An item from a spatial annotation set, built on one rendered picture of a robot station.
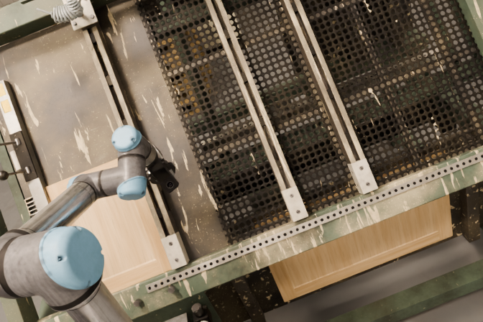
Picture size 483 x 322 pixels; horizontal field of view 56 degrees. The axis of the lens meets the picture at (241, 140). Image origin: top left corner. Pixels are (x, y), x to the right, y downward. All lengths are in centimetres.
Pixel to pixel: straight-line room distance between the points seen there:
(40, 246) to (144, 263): 101
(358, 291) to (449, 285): 50
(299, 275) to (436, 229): 71
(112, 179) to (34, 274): 42
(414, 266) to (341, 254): 58
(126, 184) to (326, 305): 167
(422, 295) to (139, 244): 134
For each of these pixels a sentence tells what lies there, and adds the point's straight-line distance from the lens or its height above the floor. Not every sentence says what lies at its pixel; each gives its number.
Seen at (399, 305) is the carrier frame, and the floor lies 18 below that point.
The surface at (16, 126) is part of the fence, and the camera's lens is 201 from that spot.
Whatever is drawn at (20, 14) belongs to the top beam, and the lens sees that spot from 202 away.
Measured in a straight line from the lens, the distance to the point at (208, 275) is 181.
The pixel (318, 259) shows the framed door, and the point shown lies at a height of 45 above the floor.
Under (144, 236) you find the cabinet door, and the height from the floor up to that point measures 102.
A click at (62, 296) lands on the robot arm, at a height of 159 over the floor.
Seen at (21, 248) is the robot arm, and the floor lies 168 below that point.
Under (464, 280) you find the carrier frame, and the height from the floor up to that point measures 18.
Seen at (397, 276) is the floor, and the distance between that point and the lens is 268.
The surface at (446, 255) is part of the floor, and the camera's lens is 276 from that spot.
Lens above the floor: 215
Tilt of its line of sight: 32 degrees down
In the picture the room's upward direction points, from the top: 22 degrees counter-clockwise
